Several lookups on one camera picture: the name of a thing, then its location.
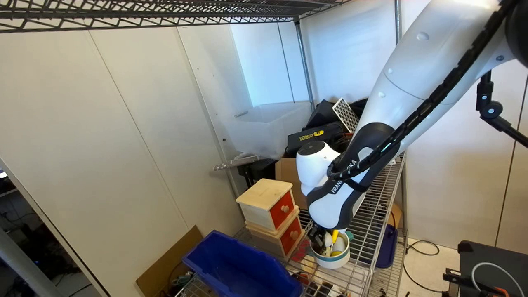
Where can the black and white grid board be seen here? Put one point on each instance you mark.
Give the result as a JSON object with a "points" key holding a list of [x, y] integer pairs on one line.
{"points": [[345, 115]]}

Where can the black bag with yellow logo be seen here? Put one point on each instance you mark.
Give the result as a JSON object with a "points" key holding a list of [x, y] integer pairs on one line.
{"points": [[319, 135]]}

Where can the clear plastic storage tub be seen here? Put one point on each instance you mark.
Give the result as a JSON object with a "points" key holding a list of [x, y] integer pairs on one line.
{"points": [[265, 130]]}

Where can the cardboard box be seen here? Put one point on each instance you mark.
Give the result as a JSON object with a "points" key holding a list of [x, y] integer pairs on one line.
{"points": [[286, 174], [166, 265]]}

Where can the blue plastic bin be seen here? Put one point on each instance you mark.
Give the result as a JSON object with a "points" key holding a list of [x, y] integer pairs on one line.
{"points": [[237, 270]]}

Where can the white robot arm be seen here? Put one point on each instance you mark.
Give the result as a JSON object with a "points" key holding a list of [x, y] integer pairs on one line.
{"points": [[435, 50]]}

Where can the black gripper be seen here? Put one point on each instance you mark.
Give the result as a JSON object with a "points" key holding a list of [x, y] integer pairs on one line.
{"points": [[331, 227]]}

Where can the wooden box with red drawer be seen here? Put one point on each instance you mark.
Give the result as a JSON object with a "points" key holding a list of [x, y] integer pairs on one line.
{"points": [[289, 237], [265, 199]]}

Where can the dark blue bucket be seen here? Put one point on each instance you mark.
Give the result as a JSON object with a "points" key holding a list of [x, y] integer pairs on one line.
{"points": [[387, 248]]}

